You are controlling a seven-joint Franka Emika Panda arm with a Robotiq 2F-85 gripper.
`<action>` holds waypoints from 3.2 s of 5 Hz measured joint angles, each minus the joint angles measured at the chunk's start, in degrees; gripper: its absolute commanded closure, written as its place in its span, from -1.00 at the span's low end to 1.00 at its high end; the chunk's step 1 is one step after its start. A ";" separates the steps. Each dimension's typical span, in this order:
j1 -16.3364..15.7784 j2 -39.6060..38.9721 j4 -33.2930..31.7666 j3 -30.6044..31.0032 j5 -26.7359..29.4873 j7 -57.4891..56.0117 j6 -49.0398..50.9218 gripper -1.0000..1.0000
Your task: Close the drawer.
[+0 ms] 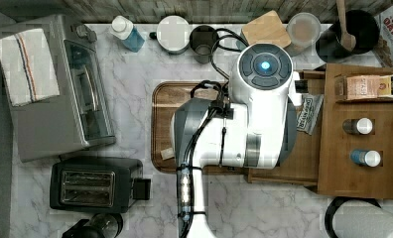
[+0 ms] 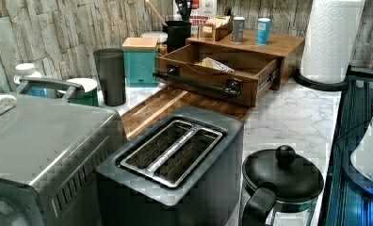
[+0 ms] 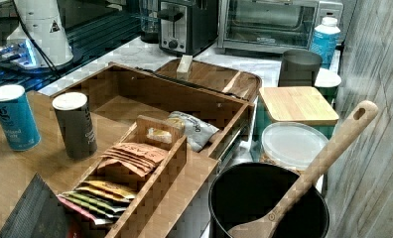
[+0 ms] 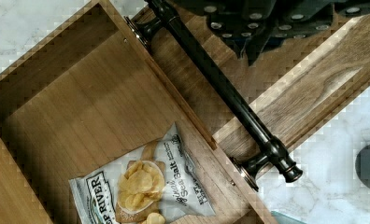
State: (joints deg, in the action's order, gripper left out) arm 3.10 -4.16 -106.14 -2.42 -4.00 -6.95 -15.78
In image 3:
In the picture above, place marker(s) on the round black robot base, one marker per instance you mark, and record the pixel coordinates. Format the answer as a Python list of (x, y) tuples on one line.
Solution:
[(22, 59)]

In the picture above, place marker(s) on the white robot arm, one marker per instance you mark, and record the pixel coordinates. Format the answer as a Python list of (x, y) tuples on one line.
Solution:
[(41, 31)]

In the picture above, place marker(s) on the wooden drawer cabinet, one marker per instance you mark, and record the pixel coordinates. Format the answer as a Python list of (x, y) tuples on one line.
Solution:
[(49, 160)]

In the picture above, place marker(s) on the chip snack bag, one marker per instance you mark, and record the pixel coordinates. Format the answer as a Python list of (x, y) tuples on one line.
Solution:
[(197, 131)]

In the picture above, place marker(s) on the small wooden block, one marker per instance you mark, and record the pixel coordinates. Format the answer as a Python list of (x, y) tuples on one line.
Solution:
[(184, 68)]

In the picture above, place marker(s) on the wooden serving tray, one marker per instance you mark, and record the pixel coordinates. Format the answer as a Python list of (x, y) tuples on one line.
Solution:
[(234, 82)]

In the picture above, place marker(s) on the brown tea bag packets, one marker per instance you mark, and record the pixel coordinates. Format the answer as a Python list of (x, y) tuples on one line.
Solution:
[(140, 159)]

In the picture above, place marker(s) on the black pot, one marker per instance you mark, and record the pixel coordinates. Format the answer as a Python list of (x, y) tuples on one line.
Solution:
[(248, 191)]

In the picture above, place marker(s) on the black toaster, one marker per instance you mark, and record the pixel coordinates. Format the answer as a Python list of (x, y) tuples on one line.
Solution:
[(187, 27)]

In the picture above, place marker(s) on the clear plastic lidded container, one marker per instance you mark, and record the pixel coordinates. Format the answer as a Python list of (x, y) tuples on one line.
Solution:
[(292, 145)]

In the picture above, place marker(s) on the teal box with bamboo lid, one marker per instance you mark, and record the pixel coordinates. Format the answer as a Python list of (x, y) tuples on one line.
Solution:
[(301, 104)]

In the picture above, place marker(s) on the silver toaster oven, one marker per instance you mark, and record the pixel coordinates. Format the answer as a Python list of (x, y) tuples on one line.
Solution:
[(272, 26)]

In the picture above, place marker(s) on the grey metal cup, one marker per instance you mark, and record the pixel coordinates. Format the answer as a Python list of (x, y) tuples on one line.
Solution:
[(299, 68)]

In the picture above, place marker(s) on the colourful tea bag packets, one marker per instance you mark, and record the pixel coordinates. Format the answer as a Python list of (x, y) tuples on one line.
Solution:
[(101, 201)]

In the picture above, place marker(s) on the wooden spoon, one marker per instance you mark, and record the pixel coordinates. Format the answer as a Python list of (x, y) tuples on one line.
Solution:
[(265, 227)]

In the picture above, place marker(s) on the dark pepper canister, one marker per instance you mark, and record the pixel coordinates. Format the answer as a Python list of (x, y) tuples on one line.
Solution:
[(75, 123)]

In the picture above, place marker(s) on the blue bottle white cap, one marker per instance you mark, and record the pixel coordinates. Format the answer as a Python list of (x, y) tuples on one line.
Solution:
[(324, 40)]

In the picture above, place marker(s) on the dark textured box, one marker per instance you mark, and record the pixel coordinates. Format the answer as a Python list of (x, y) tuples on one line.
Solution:
[(39, 214)]

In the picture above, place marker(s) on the blue salt canister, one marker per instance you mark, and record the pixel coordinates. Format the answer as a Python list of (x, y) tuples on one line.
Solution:
[(17, 119)]

